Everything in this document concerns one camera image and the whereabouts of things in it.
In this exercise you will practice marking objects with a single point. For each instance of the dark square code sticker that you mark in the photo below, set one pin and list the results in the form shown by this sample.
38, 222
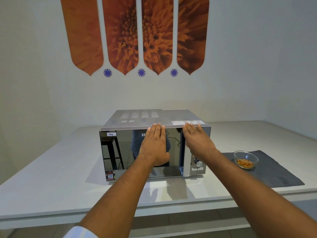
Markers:
110, 175

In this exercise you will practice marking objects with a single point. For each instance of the small white label sticker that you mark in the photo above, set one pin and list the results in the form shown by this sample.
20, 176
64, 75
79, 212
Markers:
111, 134

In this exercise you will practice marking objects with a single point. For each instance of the orange flower wall panel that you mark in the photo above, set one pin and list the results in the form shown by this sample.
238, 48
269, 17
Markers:
83, 34
121, 34

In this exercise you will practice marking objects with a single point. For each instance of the person's left middle finger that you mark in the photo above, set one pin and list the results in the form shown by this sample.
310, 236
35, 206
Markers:
158, 133

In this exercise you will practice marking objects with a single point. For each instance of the silver microwave knob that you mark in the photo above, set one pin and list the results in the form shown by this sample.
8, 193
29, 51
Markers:
197, 161

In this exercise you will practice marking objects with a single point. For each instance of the person's left hand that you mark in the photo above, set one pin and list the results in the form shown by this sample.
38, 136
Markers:
154, 146

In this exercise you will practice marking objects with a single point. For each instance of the person's left thumb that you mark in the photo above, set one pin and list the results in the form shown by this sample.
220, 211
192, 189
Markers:
166, 158

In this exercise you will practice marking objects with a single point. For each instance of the person's right little finger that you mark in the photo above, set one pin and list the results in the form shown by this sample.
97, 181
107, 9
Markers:
201, 133

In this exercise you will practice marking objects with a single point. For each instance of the clear glass bowl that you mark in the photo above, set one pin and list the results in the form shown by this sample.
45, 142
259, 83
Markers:
252, 157

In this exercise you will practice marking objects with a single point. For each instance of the person's right forearm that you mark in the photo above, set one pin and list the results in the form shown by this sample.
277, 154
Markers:
250, 193

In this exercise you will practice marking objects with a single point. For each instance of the person's right middle finger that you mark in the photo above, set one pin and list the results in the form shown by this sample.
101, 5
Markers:
190, 132

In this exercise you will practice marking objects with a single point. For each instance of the person's left little finger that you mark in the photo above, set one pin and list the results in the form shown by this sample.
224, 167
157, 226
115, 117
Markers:
149, 136

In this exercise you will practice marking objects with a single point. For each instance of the dark grey cloth mat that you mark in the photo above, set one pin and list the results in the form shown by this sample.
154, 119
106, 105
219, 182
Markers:
275, 171

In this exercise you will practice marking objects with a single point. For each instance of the person's left forearm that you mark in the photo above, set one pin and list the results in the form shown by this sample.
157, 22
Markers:
121, 193

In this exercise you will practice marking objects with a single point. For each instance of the silver microwave oven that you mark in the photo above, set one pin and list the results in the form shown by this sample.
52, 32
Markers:
138, 117

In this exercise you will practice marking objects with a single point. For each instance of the orange snack pieces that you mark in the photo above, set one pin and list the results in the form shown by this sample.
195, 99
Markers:
245, 163

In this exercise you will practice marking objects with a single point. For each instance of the long white printed label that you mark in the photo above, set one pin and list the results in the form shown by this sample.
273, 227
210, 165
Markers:
178, 122

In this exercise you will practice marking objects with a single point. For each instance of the person's right hand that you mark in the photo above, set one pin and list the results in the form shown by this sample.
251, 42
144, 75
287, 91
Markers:
199, 143

